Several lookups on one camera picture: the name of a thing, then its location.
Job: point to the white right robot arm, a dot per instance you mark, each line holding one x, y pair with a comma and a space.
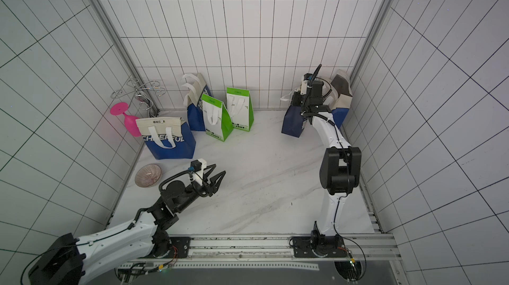
339, 175

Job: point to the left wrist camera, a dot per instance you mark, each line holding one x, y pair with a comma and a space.
197, 168

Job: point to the glass dish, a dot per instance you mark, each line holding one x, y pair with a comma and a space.
148, 175

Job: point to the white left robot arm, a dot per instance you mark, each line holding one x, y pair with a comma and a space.
78, 260

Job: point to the navy beige small bag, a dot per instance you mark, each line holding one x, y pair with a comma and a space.
293, 122

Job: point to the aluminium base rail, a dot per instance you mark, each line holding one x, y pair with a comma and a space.
268, 251

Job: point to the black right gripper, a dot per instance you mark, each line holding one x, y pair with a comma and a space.
301, 100

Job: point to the blue beige bag at back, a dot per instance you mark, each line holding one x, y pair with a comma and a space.
197, 86

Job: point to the green white bag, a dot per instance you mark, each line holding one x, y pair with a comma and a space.
217, 120
240, 108

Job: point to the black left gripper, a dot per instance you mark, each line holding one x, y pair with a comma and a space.
215, 187

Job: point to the blue beige takeout bag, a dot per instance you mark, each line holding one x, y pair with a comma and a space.
339, 99

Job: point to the large blue beige cheerful bag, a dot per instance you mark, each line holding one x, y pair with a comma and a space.
167, 137

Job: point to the metal wire rack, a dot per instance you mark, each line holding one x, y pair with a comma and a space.
144, 92

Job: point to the pink plastic goblet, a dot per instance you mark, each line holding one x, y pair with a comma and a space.
130, 121

